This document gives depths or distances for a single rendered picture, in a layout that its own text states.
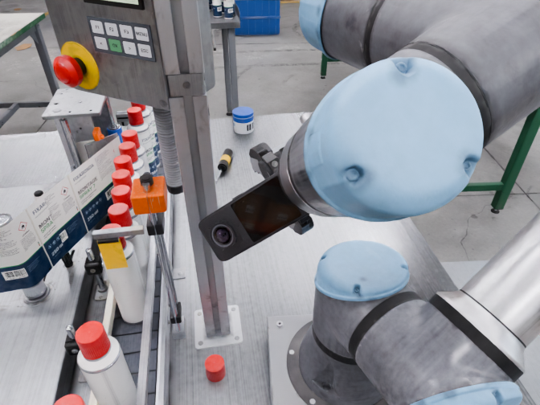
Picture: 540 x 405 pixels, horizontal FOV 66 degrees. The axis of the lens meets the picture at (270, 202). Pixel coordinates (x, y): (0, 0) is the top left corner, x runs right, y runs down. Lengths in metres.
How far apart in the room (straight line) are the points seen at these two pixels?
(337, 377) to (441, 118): 0.50
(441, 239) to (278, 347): 1.75
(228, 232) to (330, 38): 0.18
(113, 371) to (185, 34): 0.41
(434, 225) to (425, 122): 2.28
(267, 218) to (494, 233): 2.24
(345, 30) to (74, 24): 0.34
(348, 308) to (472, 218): 2.11
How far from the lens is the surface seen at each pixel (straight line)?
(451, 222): 2.52
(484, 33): 0.25
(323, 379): 0.67
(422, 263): 1.00
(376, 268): 0.54
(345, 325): 0.54
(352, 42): 0.33
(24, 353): 0.85
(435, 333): 0.49
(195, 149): 0.56
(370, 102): 0.19
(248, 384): 0.77
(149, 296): 0.74
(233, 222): 0.38
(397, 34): 0.30
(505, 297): 0.51
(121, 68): 0.54
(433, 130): 0.20
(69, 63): 0.57
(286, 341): 0.74
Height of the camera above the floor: 1.51
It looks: 38 degrees down
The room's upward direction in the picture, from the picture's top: straight up
